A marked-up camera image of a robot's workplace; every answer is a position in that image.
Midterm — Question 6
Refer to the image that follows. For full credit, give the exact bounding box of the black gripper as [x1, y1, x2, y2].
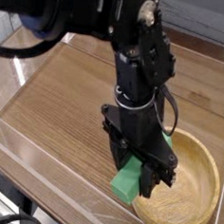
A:
[103, 86, 178, 198]

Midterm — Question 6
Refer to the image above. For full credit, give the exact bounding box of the green rectangular block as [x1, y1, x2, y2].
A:
[110, 139, 162, 205]

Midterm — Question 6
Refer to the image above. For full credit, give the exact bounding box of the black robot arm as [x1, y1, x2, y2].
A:
[0, 0, 178, 197]

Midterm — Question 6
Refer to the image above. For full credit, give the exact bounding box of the brown wooden bowl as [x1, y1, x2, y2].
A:
[133, 128, 220, 224]

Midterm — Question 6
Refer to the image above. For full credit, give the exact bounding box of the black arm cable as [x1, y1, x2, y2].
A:
[152, 84, 180, 138]

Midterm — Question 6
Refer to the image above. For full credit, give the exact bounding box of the clear acrylic enclosure wall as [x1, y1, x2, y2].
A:
[0, 9, 224, 224]

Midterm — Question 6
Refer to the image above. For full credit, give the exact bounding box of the grey metal frame part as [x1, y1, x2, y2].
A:
[0, 188, 58, 224]

